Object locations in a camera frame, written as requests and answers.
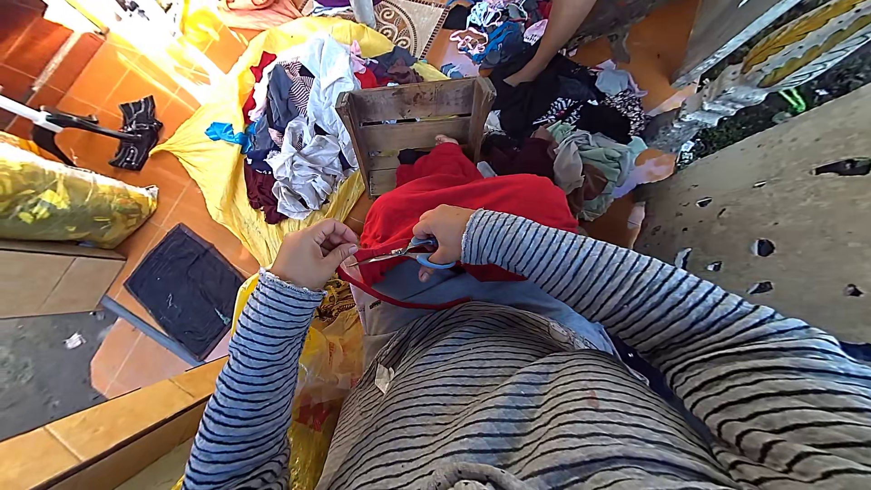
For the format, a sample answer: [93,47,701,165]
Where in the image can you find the scissors with blue handles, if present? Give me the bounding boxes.
[348,236,457,270]

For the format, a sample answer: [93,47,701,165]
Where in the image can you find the yellow printed plastic bag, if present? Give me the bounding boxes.
[171,269,366,490]

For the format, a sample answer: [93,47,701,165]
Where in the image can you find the blue plastic scrap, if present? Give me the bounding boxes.
[205,122,253,148]

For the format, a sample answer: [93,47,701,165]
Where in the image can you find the pile of small colourful clothes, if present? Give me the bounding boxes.
[442,0,553,76]

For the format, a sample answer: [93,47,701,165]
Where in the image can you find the person's right forearm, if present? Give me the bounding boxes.
[461,208,871,490]

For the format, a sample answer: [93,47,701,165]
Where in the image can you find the white metal pole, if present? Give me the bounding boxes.
[0,94,140,142]

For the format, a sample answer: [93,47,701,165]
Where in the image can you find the person's right hand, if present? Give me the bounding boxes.
[412,204,476,283]

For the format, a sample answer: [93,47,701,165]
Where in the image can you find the yellow and white painted pillar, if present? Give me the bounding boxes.
[738,0,871,91]

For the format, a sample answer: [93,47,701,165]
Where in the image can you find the person's legs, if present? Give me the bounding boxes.
[348,259,620,372]

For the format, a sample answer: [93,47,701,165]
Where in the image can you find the person's left forearm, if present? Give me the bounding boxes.
[182,268,328,490]

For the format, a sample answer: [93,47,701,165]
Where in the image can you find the person's body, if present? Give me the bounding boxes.
[316,301,749,490]

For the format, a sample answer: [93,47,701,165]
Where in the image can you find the yellow filled plastic bag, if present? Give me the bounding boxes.
[0,139,159,249]

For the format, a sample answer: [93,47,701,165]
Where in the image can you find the patterned mat with swirls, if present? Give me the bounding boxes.
[372,0,450,59]

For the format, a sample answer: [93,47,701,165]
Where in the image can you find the black patterned cloth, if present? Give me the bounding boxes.
[108,95,164,172]

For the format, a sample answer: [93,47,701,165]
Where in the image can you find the black mat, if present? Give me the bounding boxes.
[124,222,246,362]

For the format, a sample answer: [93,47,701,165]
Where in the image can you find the person's left hand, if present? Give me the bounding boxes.
[270,218,359,291]

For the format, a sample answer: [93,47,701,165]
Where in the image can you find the pile of black and green clothes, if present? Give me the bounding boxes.
[478,45,651,222]

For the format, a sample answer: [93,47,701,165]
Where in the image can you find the grey board with holes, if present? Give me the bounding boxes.
[633,83,871,345]

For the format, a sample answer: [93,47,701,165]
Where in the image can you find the pile of white and dark clothes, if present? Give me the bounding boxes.
[243,34,368,225]

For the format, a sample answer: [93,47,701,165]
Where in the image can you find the wooden slatted crate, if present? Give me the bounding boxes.
[335,76,497,200]

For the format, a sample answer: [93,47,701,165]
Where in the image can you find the red cloth garment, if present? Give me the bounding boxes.
[338,133,579,311]

